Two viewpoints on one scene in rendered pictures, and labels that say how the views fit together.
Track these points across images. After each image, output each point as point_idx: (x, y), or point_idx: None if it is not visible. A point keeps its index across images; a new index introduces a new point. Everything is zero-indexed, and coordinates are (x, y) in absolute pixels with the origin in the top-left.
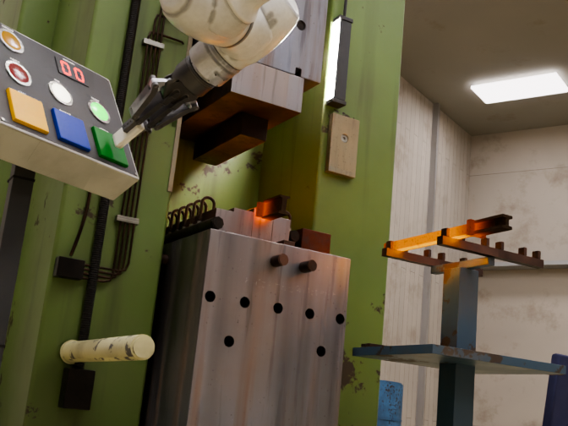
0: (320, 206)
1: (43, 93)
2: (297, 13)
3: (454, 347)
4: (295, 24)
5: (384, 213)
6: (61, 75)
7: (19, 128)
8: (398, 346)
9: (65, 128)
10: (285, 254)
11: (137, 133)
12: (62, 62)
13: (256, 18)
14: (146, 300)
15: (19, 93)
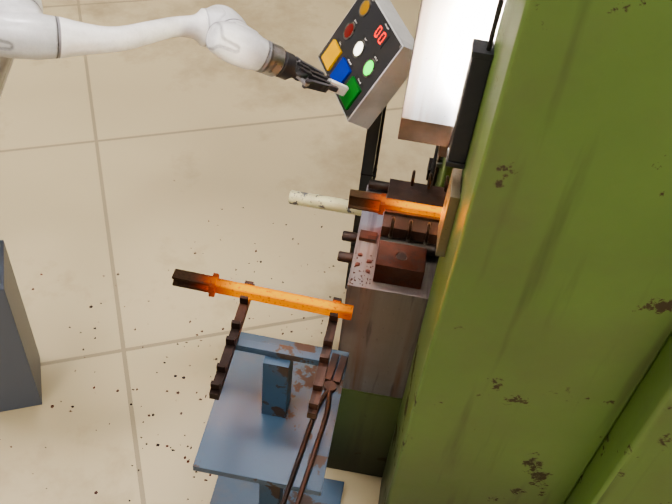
0: (439, 257)
1: (350, 46)
2: (208, 46)
3: None
4: (213, 52)
5: (434, 322)
6: (371, 36)
7: (321, 63)
8: (281, 339)
9: (335, 71)
10: (343, 233)
11: (329, 90)
12: (380, 27)
13: (203, 44)
14: None
15: (334, 43)
